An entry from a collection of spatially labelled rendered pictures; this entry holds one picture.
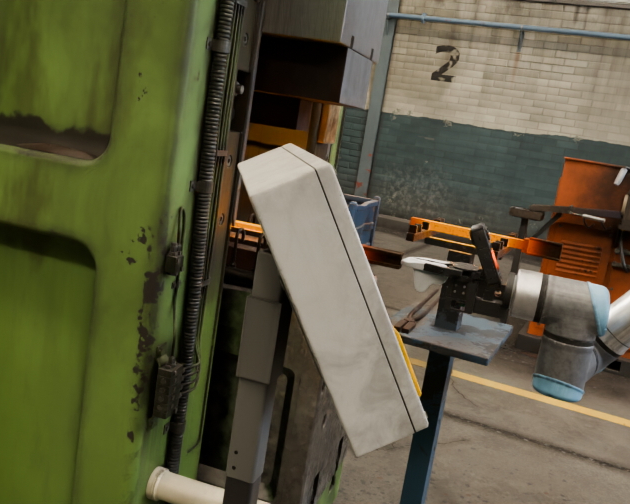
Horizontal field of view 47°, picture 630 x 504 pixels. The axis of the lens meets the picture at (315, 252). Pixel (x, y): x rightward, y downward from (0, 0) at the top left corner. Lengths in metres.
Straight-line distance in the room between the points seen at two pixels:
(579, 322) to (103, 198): 0.83
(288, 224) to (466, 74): 8.44
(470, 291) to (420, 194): 7.78
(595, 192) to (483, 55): 4.56
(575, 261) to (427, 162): 4.59
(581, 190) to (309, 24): 3.63
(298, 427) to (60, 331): 0.45
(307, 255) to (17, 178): 0.63
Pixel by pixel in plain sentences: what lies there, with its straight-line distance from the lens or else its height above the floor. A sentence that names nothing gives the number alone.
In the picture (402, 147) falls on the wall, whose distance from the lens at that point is 9.18.
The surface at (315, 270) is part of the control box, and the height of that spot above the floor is 1.10.
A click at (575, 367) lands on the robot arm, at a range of 1.37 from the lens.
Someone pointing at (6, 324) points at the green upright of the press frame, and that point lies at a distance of 1.31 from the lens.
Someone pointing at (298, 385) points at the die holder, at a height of 0.76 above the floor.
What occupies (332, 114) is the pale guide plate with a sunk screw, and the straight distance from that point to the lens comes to 1.69.
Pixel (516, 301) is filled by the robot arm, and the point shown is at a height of 0.98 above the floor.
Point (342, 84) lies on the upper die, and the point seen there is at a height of 1.30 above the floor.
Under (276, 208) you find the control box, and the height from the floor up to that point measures 1.15.
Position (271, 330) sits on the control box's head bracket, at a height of 0.99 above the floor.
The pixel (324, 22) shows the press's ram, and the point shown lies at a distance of 1.25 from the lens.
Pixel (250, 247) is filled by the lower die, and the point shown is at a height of 0.98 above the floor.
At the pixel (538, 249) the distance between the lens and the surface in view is 1.91.
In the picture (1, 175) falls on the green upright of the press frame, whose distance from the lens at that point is 1.20.
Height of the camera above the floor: 1.24
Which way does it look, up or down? 10 degrees down
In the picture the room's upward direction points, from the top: 9 degrees clockwise
